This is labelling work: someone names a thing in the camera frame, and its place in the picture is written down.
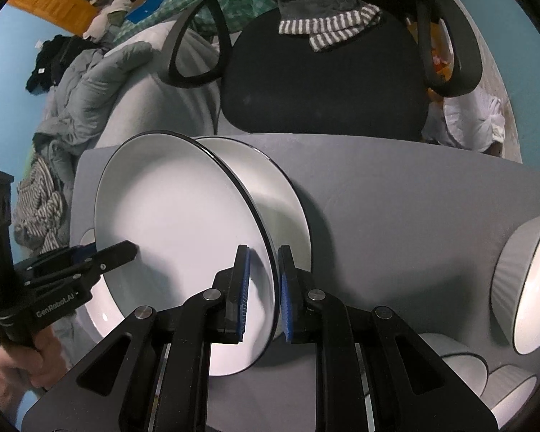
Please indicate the orange packaging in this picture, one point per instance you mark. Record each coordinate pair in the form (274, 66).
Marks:
(441, 67)

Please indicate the blue box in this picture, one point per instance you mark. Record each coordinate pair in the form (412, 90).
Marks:
(144, 4)

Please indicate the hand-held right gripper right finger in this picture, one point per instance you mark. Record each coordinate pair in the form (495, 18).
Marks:
(288, 306)

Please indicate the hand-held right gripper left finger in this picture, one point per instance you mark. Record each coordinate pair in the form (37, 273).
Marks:
(244, 297)

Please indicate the white and grey clothing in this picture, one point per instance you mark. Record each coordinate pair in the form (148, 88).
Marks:
(108, 11)

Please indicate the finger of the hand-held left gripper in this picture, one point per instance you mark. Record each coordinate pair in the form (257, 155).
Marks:
(80, 255)
(117, 254)

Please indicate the white tied plastic bag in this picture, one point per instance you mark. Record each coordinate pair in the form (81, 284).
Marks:
(468, 121)

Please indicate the black clothing pile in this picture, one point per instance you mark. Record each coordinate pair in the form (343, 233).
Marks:
(49, 65)

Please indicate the green checked blanket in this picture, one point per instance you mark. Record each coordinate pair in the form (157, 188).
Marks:
(247, 2)

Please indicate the person's left hand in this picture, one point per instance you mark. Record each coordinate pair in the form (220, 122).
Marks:
(45, 360)

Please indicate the black office chair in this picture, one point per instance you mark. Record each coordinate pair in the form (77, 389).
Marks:
(324, 81)

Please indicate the light grey bed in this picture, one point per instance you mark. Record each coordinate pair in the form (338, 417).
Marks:
(144, 108)

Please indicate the grey striped cloth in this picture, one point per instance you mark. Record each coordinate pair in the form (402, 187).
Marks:
(40, 207)

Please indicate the white plate with black rim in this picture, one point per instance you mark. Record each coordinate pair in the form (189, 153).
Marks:
(175, 234)
(270, 207)

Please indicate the orange wooden wardrobe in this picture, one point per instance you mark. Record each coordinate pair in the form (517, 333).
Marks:
(49, 0)

